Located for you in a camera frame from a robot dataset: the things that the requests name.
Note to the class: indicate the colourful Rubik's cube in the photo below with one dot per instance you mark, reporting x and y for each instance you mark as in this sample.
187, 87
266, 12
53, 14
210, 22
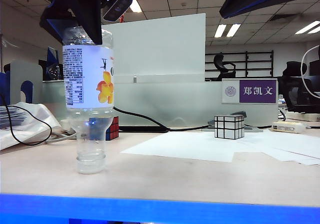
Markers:
112, 129

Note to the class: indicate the frosted glass desk partition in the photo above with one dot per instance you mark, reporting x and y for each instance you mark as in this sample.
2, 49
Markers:
175, 101

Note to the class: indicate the white board panel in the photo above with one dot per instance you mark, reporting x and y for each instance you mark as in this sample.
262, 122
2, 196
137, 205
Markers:
162, 47

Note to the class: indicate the black shelf rack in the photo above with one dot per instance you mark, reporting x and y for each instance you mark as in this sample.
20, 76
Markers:
257, 53

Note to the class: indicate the white power strip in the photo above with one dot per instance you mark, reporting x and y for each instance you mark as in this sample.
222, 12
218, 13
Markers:
65, 125

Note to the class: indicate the red hanging ornament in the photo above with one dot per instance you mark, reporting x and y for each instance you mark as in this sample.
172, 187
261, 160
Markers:
122, 19

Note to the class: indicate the ceiling light panel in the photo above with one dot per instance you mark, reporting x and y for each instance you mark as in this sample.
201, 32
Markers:
308, 27
227, 30
136, 7

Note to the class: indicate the purple and white name plate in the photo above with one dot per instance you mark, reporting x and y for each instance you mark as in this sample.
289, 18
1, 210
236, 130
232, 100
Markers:
257, 91

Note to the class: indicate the small white labelled box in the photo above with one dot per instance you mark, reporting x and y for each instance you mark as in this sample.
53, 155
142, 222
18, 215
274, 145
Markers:
287, 127

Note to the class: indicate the black high-back office chair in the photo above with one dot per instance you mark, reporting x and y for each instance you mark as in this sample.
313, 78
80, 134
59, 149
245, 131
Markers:
221, 64

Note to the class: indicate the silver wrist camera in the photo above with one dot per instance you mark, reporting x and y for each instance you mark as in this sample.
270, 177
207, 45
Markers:
120, 4

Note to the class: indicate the silver mirror cube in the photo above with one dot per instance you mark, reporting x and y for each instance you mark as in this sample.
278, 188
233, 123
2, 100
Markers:
228, 128

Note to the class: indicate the blue crystal trophy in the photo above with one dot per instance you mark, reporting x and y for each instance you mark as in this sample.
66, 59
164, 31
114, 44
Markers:
53, 59

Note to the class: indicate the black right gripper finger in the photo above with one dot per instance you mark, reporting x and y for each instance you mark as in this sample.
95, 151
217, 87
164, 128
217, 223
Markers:
93, 27
53, 19

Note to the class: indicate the black mesh office chair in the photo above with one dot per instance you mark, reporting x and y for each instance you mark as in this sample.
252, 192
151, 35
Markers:
297, 96

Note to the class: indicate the clear plastic bottle with label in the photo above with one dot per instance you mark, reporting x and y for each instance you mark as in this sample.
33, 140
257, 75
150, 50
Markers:
85, 84

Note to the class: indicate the white plastic bag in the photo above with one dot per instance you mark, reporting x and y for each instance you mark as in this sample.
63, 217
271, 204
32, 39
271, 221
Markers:
37, 119

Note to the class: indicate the grey and blue file holder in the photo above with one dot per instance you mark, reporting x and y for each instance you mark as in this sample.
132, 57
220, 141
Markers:
27, 71

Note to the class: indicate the stack of printed papers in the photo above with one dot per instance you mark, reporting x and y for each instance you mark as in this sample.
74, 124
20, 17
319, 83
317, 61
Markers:
12, 118

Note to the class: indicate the blue edge strip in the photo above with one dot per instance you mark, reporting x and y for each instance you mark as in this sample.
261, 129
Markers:
160, 211

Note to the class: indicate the white paper sheet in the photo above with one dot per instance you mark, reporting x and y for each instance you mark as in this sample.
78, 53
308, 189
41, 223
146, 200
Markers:
287, 144
180, 146

